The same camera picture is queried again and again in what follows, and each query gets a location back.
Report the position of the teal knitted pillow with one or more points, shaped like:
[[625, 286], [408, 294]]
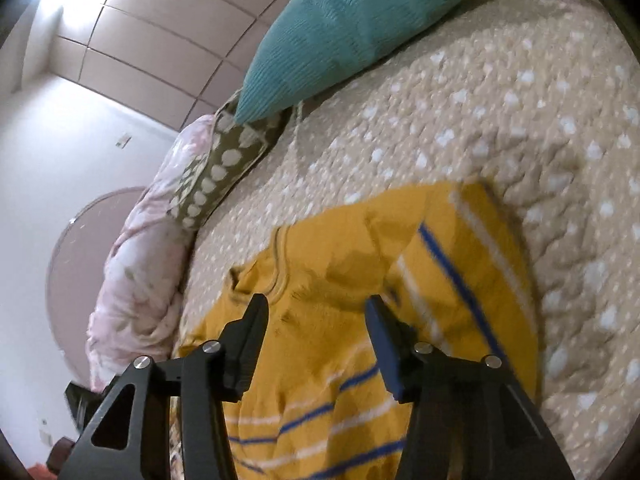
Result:
[[350, 30]]

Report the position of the olive pillow with white dots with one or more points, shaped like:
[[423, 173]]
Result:
[[220, 170]]

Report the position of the yellow striped sweater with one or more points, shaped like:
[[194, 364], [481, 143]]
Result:
[[320, 310]]

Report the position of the beige dotted quilted bedspread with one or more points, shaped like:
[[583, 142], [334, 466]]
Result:
[[500, 125]]

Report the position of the round pink headboard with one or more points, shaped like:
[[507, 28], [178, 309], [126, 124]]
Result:
[[70, 270]]

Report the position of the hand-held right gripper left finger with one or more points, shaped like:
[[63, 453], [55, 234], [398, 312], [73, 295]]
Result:
[[248, 347]]

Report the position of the dark bedside object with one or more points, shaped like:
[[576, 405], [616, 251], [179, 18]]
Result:
[[80, 400]]

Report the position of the pink floral comforter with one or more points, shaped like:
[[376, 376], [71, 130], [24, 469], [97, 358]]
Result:
[[137, 280]]

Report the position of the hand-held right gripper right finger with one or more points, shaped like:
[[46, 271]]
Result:
[[382, 345]]

